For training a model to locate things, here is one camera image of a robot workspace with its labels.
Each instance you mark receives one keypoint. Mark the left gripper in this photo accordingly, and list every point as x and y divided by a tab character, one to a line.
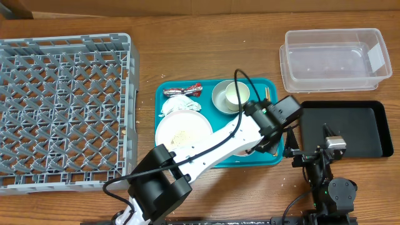
269	150

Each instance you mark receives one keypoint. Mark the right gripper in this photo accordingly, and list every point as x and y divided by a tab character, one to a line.
308	155

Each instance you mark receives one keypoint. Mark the wooden chopstick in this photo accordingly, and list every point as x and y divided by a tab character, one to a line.
268	97
276	143

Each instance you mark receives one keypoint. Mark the white cup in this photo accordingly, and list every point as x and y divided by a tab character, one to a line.
236	95

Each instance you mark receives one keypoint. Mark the grey green bowl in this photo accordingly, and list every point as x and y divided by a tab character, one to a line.
218	97

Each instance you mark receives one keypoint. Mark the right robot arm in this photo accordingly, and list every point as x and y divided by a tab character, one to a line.
333	197

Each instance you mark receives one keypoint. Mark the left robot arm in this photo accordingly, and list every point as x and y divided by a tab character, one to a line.
162	180

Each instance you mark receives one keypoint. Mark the teal serving tray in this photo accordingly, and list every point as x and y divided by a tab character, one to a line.
219	119

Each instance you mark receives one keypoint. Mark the black plastic tray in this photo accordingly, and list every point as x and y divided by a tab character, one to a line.
362	124

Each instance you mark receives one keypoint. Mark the clear plastic storage bin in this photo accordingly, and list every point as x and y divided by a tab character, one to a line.
334	60

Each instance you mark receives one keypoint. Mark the red silver snack wrapper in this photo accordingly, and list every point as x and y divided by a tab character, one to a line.
194	90

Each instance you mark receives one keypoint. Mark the crumpled white napkin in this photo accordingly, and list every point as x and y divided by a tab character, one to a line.
177	103

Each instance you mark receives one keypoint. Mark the large white dinner plate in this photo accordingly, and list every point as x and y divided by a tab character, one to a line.
181	128

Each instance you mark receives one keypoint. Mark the grey plastic dish rack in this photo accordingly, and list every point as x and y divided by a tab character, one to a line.
68	108

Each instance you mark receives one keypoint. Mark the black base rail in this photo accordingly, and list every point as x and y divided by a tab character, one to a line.
272	221

